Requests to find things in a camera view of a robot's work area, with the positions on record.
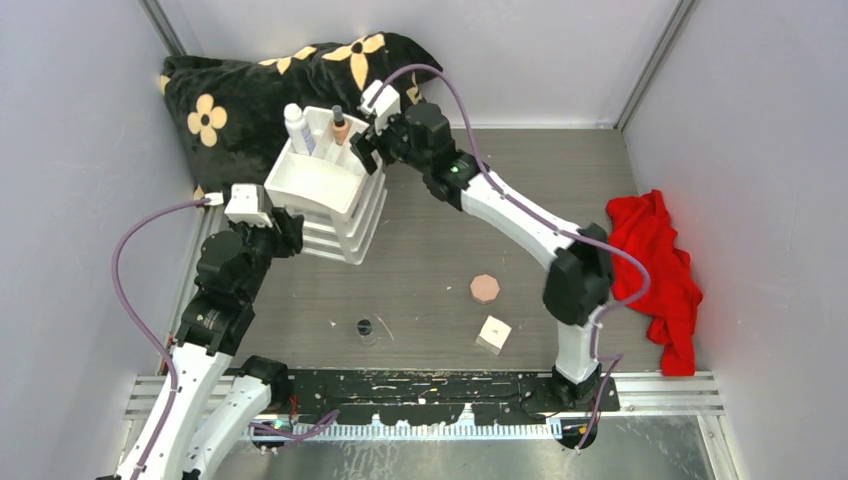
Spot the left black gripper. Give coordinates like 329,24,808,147
228,206,302,300

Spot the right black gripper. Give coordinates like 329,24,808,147
347,105,429,177

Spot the tan foundation bottle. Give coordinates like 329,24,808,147
331,105,351,146

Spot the white plastic drawer organizer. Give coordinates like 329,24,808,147
264,106,387,265

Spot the white plastic bottle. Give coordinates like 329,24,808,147
283,103,316,156

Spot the clear jar black lid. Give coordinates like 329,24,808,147
356,319,377,347

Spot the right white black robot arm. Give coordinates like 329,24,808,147
350,100,613,411

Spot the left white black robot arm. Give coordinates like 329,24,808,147
113,208,304,479

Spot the black floral plush blanket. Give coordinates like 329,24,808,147
159,32,441,196

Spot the small green circuit board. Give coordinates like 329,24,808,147
252,420,294,439

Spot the pink octagonal compact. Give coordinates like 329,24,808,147
469,274,501,305

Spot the white cube box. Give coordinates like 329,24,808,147
475,316,512,355

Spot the red cloth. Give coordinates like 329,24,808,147
606,190,703,377

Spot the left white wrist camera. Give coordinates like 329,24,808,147
224,183,273,228

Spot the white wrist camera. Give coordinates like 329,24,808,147
359,80,401,135
224,183,273,228

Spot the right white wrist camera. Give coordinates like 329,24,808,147
359,80,401,135

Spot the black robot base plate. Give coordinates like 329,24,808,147
265,369,620,426

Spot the aluminium frame rail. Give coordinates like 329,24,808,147
123,372,726,442

